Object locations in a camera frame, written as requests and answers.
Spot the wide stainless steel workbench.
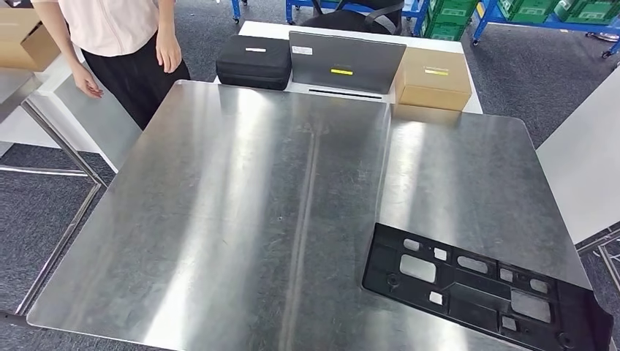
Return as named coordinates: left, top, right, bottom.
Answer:
left=26, top=80, right=594, bottom=351

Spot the person's left hand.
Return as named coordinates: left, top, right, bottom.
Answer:
left=156, top=29, right=184, bottom=75

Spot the black plastic panel part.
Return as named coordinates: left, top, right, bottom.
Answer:
left=362, top=222, right=615, bottom=351

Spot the stainless steel table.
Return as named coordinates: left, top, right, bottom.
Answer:
left=0, top=67, right=108, bottom=318
left=576, top=227, right=620, bottom=292

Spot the person's right hand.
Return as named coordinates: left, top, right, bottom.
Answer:
left=71, top=63, right=104, bottom=99

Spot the white cabinet block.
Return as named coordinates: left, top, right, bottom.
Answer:
left=0, top=45, right=144, bottom=173
left=536, top=65, right=620, bottom=246

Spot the grey equipment case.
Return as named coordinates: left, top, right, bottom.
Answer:
left=289, top=31, right=408, bottom=95

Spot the green plastic crate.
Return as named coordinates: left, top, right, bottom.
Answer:
left=499, top=0, right=558, bottom=24
left=428, top=0, right=480, bottom=25
left=554, top=0, right=620, bottom=26
left=421, top=20, right=469, bottom=42

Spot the white low platform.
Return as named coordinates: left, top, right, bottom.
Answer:
left=213, top=20, right=484, bottom=115

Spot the brown cardboard box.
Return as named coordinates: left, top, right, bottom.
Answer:
left=393, top=47, right=473, bottom=113
left=0, top=7, right=61, bottom=72

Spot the person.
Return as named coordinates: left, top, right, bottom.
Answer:
left=29, top=0, right=192, bottom=131

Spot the black office chair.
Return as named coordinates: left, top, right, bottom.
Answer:
left=300, top=0, right=405, bottom=36

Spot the black equipment case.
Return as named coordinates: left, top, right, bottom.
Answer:
left=216, top=34, right=293, bottom=91

